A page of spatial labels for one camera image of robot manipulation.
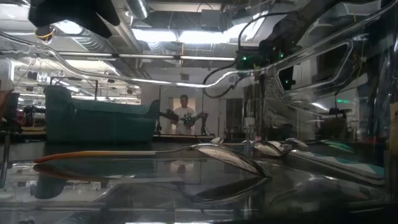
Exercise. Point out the iridescent rainbow spoon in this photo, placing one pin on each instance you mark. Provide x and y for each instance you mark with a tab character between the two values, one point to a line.
334	146

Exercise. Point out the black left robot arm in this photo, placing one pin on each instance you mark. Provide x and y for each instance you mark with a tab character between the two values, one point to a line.
74	12

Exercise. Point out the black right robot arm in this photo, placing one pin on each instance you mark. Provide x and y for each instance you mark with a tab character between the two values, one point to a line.
295	25

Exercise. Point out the dark cabinet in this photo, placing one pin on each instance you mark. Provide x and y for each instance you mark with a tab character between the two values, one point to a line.
237	115

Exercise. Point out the clear plastic bin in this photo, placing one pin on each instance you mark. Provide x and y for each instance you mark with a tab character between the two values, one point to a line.
192	83

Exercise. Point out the small hanging sign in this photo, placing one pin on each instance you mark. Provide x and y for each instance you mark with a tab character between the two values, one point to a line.
185	77

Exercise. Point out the person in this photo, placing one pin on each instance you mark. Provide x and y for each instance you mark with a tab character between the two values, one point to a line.
183	115

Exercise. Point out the bright ceiling light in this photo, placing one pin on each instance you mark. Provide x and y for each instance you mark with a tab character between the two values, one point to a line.
155	35

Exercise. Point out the teal plastic bin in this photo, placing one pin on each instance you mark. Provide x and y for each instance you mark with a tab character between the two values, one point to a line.
93	124

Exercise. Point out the silver ceiling duct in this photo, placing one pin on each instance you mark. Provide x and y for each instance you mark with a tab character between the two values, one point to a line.
138	7

